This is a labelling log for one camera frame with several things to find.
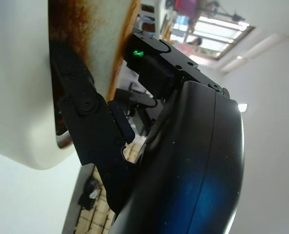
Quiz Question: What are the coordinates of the white two-slot toaster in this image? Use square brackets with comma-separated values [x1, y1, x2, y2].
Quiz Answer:
[0, 0, 81, 171]

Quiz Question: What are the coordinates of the browned toast slice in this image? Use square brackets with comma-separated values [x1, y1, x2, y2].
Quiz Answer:
[48, 0, 141, 103]

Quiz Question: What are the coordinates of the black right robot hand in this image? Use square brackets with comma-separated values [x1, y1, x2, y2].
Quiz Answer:
[48, 26, 245, 234]

